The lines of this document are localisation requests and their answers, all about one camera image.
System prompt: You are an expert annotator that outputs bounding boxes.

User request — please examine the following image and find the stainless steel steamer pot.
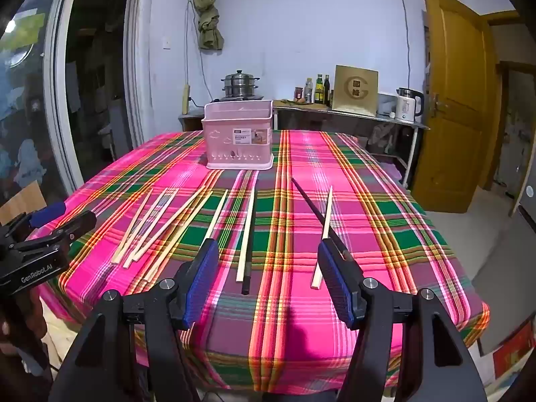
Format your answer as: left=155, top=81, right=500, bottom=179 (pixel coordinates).
left=221, top=70, right=260, bottom=98

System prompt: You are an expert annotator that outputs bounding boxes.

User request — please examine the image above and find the plaid pink tablecloth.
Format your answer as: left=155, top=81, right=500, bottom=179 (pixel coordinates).
left=40, top=130, right=490, bottom=390

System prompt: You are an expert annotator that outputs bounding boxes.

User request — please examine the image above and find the gold cardboard box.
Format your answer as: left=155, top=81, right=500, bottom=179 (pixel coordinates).
left=332, top=65, right=380, bottom=117

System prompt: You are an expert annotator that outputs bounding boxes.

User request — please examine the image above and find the row of wooden chopsticks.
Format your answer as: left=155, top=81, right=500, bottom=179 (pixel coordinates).
left=111, top=186, right=229, bottom=283

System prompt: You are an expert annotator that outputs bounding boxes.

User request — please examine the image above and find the tied green curtain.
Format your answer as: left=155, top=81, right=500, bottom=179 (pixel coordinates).
left=193, top=0, right=224, bottom=51

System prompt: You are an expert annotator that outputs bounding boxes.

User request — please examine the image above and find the yellow wooden door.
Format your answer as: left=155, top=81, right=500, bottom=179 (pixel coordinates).
left=412, top=0, right=501, bottom=214

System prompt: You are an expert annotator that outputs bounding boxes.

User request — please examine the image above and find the white electric kettle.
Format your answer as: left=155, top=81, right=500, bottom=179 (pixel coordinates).
left=396, top=87, right=425, bottom=124

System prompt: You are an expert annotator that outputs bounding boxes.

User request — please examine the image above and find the brass door handle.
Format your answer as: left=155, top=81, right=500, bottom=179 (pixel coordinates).
left=429, top=92, right=447, bottom=116

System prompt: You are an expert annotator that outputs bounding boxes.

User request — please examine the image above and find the pale wooden chopstick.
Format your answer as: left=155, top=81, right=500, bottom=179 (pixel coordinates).
left=311, top=185, right=334, bottom=289

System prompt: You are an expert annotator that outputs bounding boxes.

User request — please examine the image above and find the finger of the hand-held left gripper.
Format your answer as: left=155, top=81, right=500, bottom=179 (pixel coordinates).
left=29, top=210, right=98, bottom=247
left=27, top=202, right=68, bottom=227

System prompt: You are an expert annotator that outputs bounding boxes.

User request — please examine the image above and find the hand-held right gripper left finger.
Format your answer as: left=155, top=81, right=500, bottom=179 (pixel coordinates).
left=48, top=238, right=220, bottom=402

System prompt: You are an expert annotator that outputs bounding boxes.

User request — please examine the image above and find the cardboard piece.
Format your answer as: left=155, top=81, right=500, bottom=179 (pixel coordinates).
left=0, top=180, right=48, bottom=227

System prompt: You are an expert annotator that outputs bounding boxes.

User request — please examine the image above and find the white sliding door frame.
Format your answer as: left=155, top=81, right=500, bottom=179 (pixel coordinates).
left=42, top=0, right=151, bottom=195

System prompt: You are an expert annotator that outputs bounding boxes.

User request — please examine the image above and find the pink plastic utensil basket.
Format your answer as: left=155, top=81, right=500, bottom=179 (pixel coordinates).
left=201, top=100, right=275, bottom=171

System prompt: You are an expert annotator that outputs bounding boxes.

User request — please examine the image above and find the steel shelf table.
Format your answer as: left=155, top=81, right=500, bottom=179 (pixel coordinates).
left=272, top=103, right=430, bottom=170

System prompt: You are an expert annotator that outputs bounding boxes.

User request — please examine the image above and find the wooden cutting board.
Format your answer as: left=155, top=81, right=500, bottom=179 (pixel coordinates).
left=274, top=99, right=332, bottom=110

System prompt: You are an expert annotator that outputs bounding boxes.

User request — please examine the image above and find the wooden door frame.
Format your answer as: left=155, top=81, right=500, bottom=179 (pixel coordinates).
left=481, top=8, right=536, bottom=202

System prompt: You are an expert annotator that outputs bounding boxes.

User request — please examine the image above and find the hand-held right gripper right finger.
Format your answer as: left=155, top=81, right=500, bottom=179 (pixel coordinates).
left=317, top=239, right=488, bottom=402

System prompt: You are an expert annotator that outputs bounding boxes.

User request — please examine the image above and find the grey wall cable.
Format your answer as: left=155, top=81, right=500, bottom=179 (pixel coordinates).
left=398, top=0, right=414, bottom=88

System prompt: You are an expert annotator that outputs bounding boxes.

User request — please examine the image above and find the black chopstick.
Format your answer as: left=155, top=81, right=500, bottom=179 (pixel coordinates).
left=236, top=185, right=256, bottom=282
left=241, top=175, right=259, bottom=295
left=292, top=177, right=350, bottom=260

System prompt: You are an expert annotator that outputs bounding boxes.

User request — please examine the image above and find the person's left forearm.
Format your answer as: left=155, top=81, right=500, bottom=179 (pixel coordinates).
left=0, top=287, right=55, bottom=402

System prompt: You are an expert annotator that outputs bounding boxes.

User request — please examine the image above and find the gas stove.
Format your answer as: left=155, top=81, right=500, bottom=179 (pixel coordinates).
left=213, top=92, right=269, bottom=103

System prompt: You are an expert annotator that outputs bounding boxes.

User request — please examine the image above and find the red cardboard box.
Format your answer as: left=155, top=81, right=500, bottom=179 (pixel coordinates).
left=492, top=335, right=529, bottom=378

